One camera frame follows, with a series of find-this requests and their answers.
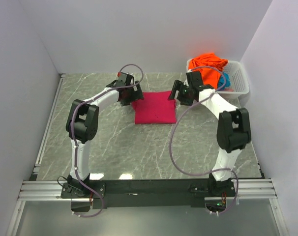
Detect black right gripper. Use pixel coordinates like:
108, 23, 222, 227
167, 80, 194, 107

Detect magenta red t shirt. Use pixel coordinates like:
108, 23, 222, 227
132, 91, 177, 124

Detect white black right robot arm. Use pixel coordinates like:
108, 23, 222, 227
168, 71, 251, 196

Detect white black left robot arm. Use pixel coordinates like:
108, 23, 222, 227
66, 72, 144, 198

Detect orange t shirt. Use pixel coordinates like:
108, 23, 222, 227
188, 53, 229, 89

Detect dusty pink t shirt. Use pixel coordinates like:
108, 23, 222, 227
223, 88, 234, 92

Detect teal blue t shirt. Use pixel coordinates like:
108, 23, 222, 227
217, 72, 231, 90

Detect white plastic laundry basket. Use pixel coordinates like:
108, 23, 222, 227
186, 58, 250, 100

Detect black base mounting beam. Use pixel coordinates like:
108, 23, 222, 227
60, 178, 237, 212

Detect aluminium extrusion rail frame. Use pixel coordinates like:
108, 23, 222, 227
8, 73, 289, 236

